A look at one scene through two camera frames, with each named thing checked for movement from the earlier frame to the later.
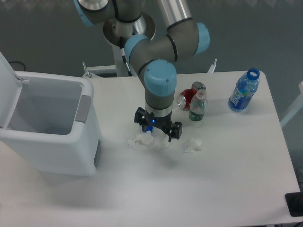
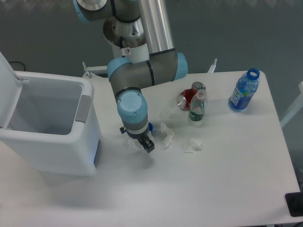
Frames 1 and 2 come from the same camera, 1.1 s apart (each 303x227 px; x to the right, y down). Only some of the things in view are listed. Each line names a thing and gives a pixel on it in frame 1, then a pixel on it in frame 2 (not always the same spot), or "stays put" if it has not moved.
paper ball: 140,141 stays put
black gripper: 164,123 -> 148,144
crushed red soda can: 186,96 stays put
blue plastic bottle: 246,85 stays put
